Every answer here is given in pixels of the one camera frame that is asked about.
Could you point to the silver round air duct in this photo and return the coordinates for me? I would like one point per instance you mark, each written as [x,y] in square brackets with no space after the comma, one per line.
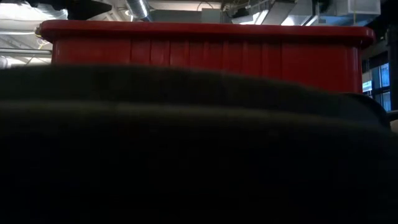
[56,14]
[138,9]

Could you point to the large black slide sandal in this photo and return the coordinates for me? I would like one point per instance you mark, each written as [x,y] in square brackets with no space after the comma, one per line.
[186,155]
[373,109]

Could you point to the grey horizontal pipe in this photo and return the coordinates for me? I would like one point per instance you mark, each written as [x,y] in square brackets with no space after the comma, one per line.
[25,52]

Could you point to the grey angled metal ductwork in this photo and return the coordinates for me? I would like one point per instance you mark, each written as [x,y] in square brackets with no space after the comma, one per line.
[276,12]

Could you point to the grey rectangular duct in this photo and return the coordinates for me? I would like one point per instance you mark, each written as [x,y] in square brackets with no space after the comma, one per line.
[186,16]

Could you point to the red plastic bin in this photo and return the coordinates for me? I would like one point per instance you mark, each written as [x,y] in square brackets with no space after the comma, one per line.
[217,49]

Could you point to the blue window panels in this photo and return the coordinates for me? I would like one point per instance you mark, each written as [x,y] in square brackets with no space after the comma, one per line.
[385,77]

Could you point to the small black slide sandal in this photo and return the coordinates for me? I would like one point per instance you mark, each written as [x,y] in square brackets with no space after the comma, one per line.
[84,11]

